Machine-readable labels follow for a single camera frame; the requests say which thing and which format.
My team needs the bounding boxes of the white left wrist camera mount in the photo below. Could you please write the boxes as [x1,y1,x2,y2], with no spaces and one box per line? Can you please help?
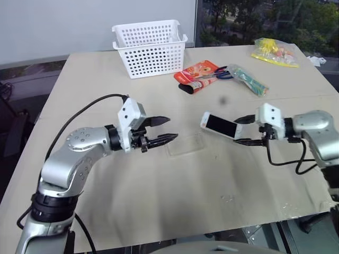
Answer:
[117,97,147,153]

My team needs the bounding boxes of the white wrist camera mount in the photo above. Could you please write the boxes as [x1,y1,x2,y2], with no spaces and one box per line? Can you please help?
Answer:
[117,97,147,153]
[254,103,286,140]

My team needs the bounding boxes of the beige table cover sheet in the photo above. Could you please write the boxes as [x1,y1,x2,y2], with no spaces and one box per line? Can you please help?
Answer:
[0,44,339,254]

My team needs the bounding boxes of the clear bag of green sticks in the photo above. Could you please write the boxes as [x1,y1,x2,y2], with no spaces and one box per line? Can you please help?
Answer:
[227,63,271,99]

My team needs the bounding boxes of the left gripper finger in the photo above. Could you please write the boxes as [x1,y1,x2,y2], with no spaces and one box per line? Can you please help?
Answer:
[147,133,179,149]
[146,115,171,128]

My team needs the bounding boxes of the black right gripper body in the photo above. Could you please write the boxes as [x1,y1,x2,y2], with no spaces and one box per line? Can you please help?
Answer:
[258,122,276,147]

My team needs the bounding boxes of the red snack pouch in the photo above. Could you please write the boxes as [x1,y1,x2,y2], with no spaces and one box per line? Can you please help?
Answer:
[173,60,221,95]

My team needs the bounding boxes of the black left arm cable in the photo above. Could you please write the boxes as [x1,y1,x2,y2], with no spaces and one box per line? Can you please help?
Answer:
[43,93,130,162]

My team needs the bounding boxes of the clear plastic phone case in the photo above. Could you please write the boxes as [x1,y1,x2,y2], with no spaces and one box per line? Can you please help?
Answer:
[166,133,206,158]

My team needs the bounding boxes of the white perforated plastic basket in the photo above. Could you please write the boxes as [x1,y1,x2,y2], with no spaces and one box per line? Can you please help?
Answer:
[111,19,189,79]

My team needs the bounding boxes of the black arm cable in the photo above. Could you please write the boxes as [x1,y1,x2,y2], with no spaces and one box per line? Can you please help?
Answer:
[266,137,320,176]
[43,93,130,162]

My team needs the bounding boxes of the yellow bag of colourful toys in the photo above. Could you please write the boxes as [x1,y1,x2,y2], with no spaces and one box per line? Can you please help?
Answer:
[251,37,300,68]

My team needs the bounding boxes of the thin black body cable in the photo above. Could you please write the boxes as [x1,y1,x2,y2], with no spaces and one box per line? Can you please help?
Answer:
[74,213,98,254]

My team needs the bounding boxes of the black angled bracket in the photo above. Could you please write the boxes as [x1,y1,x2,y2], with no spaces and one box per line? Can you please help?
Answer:
[298,211,333,234]

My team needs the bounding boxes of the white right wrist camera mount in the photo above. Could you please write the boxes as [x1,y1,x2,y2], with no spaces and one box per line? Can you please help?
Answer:
[254,103,286,140]

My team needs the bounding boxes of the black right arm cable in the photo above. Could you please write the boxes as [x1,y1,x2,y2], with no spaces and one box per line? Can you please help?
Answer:
[266,137,320,176]

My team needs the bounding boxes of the blue handled scissors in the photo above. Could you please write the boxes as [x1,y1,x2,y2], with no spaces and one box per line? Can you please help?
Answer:
[197,66,235,81]

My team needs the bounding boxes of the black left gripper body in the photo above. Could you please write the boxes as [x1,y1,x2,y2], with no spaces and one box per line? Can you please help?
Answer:
[130,117,154,154]

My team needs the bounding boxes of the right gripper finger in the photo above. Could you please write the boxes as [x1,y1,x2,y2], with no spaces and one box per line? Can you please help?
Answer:
[234,115,256,124]
[233,138,263,147]

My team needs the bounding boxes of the dark chair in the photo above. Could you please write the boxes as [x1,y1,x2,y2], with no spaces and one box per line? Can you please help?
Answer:
[0,81,35,160]

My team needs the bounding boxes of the white smartphone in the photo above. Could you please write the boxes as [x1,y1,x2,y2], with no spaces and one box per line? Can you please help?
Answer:
[199,111,245,140]

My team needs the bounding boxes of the white crumpled paper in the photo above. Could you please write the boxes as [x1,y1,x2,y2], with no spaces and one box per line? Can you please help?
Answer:
[306,55,327,67]

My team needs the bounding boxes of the silver table frame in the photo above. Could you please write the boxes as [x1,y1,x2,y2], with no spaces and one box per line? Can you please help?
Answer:
[203,211,339,254]

